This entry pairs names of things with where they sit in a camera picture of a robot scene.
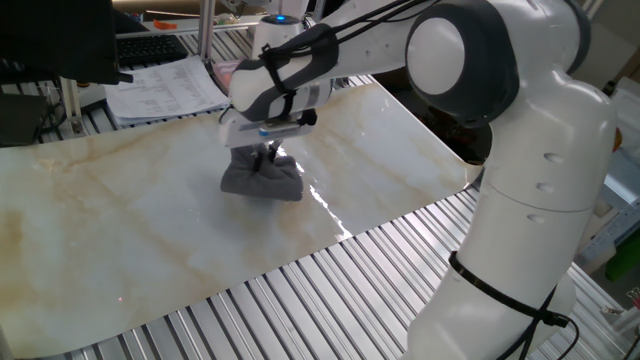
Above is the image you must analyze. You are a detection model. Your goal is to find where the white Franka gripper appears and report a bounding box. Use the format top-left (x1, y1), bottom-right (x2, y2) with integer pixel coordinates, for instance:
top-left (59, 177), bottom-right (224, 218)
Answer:
top-left (218, 107), bottom-right (319, 174)

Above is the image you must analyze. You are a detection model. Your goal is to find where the grey cloth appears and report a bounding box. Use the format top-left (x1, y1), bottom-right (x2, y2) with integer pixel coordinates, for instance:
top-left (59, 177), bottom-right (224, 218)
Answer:
top-left (220, 142), bottom-right (305, 203)

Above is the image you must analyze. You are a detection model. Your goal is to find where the printed paper stack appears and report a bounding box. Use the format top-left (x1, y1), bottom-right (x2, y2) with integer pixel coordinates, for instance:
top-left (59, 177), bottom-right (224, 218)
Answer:
top-left (103, 54), bottom-right (231, 127)

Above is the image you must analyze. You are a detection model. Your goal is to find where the black keyboard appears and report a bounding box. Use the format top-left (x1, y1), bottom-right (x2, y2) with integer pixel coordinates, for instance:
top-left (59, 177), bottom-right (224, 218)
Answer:
top-left (115, 33), bottom-right (190, 68)

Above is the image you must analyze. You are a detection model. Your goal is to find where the black monitor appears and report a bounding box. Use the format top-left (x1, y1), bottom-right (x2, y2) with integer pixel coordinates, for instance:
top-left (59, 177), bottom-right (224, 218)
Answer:
top-left (0, 0), bottom-right (134, 85)

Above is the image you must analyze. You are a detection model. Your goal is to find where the black flat box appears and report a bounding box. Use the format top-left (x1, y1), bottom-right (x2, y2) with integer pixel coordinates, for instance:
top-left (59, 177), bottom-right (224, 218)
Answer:
top-left (0, 92), bottom-right (49, 148)

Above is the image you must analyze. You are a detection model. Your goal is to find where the white plastic box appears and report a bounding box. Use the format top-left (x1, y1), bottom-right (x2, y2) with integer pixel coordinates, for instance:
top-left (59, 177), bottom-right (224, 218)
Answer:
top-left (610, 77), bottom-right (640, 146)

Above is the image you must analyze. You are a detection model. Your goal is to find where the green box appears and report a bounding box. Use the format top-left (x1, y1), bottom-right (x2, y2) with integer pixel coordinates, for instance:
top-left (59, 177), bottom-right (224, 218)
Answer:
top-left (605, 227), bottom-right (640, 282)

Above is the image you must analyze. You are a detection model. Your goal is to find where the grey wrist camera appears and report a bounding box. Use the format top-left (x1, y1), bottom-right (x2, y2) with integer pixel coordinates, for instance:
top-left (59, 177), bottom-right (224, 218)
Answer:
top-left (257, 119), bottom-right (304, 139)

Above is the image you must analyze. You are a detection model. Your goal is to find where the aluminium frame post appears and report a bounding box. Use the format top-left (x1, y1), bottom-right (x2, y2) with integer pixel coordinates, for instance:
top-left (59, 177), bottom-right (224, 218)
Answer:
top-left (59, 77), bottom-right (86, 136)
top-left (197, 0), bottom-right (217, 61)

